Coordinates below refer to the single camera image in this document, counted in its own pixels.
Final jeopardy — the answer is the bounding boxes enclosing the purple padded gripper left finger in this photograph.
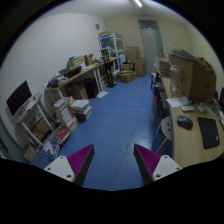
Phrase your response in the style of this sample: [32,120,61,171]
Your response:
[45,144,95,186]

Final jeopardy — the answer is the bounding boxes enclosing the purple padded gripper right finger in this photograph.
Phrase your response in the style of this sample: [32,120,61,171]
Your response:
[133,144,182,185]

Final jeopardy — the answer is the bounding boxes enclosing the black computer mouse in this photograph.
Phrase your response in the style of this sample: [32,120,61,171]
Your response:
[177,116,193,129]

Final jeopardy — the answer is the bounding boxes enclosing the black mouse pad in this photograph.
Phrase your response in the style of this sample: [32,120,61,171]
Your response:
[197,117,220,149]

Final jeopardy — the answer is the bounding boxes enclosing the white stool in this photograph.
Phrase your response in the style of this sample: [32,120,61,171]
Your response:
[154,116,172,152]

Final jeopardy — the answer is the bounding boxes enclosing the stack of books on floor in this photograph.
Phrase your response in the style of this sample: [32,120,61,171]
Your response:
[70,100,92,121]

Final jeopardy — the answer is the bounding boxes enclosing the tall stack of books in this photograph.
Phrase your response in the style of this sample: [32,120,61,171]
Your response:
[53,97,78,131]

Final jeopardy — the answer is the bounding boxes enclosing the white shelf cart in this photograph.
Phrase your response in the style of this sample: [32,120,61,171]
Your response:
[13,93,54,147]

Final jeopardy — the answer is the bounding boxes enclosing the small white device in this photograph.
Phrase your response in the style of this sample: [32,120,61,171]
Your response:
[181,106,195,112]

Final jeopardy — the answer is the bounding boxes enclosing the white paper sheet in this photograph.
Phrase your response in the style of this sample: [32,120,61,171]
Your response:
[167,97,188,108]

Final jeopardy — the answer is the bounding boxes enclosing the wooden desk left side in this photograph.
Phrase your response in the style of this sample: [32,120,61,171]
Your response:
[45,65,102,103]

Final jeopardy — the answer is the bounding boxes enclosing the black monitor screen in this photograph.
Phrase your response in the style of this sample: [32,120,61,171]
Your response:
[6,81,32,116]

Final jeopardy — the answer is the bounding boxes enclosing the cardboard box on floor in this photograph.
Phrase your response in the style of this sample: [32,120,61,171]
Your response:
[117,71,136,83]

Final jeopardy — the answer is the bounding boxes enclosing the large cardboard box on table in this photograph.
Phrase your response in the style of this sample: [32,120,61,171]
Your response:
[169,54,216,104]

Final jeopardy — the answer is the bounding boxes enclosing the clear plastic bottle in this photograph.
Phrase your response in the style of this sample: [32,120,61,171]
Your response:
[169,65,181,92]

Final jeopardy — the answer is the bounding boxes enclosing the stacked cardboard boxes by door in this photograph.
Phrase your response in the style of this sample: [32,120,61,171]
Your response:
[125,47,146,77]

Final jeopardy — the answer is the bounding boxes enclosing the blue white display cabinet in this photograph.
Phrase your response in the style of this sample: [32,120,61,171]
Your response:
[98,33,126,72]

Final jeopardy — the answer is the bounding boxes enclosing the grey green door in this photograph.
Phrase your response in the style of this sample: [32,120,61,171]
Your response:
[138,20,163,66]

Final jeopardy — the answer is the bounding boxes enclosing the ceiling light tube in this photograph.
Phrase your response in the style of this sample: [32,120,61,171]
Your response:
[134,0,142,8]

